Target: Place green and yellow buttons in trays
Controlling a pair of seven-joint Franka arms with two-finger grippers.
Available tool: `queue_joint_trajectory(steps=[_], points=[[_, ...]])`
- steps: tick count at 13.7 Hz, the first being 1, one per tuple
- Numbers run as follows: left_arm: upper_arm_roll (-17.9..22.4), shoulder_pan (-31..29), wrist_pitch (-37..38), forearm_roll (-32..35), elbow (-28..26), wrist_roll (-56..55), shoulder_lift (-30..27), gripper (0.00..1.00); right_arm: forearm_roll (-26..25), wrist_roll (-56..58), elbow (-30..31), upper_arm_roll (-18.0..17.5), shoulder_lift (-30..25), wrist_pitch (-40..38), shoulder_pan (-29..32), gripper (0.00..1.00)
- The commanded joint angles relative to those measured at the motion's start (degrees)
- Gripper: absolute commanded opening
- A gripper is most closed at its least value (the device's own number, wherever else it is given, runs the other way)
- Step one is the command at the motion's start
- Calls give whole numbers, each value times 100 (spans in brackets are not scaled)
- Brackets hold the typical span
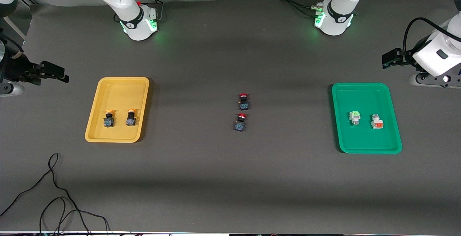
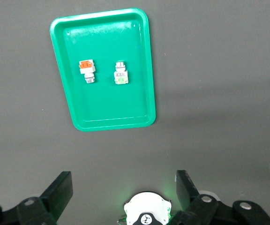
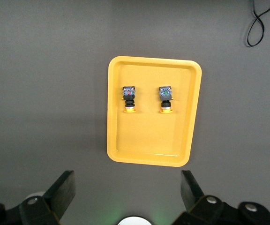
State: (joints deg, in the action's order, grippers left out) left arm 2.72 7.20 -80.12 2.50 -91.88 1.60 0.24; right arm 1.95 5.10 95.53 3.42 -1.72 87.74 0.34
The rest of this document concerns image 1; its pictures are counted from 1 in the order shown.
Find yellow plastic tray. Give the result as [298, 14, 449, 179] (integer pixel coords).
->
[85, 77, 150, 143]

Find green plastic tray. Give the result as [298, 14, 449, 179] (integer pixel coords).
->
[331, 83, 403, 154]

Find dark grey table mat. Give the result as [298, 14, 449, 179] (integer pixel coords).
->
[0, 0, 461, 235]

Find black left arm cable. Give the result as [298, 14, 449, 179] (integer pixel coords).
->
[403, 17, 454, 67]

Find thin black loose cable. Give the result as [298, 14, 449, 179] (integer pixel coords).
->
[0, 153, 110, 236]

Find black left base cables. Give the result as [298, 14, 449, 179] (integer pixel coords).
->
[272, 0, 337, 18]

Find black base cables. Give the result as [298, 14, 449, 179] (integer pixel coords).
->
[272, 0, 337, 18]
[115, 0, 165, 24]

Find black right base cables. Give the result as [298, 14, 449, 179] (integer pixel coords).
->
[115, 0, 165, 24]

